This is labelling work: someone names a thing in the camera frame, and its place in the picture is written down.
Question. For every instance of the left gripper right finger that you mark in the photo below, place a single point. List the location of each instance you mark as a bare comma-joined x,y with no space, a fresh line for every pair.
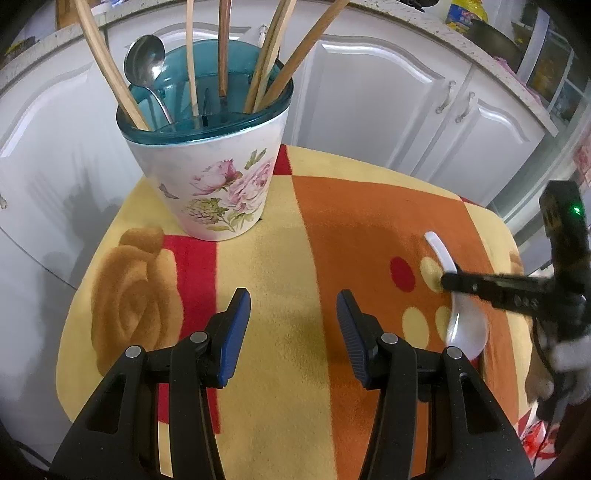
379,359

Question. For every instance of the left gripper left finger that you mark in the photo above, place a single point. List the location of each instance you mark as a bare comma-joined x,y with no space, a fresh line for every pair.
208,357

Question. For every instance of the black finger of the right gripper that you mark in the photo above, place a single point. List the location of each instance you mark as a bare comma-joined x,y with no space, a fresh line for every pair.
506,292

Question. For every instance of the white ceramic soup spoon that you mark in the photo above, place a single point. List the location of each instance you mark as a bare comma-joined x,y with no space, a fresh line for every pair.
468,326

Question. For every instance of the light bamboo chopstick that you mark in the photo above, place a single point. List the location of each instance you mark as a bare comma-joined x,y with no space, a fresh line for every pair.
277,55
255,76

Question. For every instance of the stainless steel spoon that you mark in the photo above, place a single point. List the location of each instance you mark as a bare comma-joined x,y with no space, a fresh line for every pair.
143,64

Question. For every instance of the brown wooden chopstick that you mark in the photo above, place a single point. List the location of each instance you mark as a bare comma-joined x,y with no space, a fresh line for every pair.
299,54

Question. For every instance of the small metal spoon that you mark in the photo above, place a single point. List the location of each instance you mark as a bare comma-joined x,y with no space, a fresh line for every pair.
107,66

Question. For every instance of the dark brown chopstick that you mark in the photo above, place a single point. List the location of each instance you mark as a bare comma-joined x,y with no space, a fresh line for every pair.
224,7

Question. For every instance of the bamboo chopstick single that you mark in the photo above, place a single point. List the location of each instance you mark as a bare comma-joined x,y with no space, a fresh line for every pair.
192,83

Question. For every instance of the white kitchen cabinets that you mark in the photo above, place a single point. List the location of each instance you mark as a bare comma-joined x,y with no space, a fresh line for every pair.
370,90

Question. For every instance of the white gloved right hand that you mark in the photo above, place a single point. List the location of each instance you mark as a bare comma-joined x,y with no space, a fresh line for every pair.
560,357

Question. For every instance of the yellow orange floral blanket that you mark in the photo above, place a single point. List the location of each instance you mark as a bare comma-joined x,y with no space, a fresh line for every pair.
293,409

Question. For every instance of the floral ceramic utensil holder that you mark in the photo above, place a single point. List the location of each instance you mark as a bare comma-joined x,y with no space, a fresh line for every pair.
213,170

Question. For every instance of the speckled stone countertop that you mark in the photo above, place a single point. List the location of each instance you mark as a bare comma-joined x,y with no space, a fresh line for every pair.
393,11

